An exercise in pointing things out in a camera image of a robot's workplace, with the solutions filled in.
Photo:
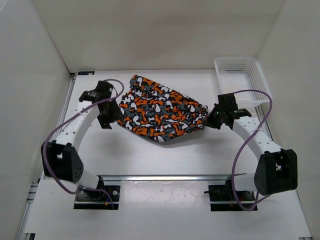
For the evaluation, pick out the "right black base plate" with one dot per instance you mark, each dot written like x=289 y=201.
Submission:
x=222 y=199

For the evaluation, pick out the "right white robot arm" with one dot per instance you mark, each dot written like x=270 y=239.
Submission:
x=277 y=168

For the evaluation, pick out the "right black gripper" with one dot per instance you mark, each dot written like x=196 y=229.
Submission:
x=209 y=121

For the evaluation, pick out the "orange camouflage shorts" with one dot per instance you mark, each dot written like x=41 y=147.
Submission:
x=159 y=113

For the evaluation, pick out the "black label sticker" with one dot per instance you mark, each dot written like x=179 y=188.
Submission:
x=85 y=73

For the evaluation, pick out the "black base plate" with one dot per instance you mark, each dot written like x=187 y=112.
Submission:
x=222 y=199
x=98 y=200

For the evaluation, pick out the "aluminium rail front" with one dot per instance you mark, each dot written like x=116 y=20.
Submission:
x=166 y=177

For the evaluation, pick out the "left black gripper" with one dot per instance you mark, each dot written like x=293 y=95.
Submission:
x=117 y=115

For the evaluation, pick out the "aluminium rail left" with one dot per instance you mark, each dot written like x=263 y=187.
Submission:
x=21 y=235

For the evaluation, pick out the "aluminium rail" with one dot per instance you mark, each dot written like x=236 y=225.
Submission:
x=21 y=235
x=166 y=177

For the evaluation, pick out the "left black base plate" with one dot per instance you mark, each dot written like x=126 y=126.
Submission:
x=98 y=200

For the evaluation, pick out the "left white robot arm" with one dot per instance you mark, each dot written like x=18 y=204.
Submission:
x=59 y=151

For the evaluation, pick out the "white perforated plastic basket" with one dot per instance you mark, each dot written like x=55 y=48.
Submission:
x=242 y=73

